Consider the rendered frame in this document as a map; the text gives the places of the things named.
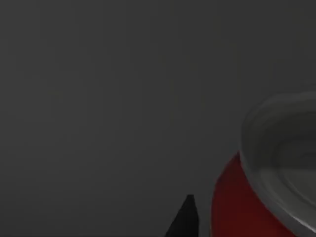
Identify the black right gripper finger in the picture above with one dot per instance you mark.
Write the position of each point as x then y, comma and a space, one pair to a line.
187, 221

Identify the red and silver can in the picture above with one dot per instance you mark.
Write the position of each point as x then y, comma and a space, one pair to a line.
269, 177

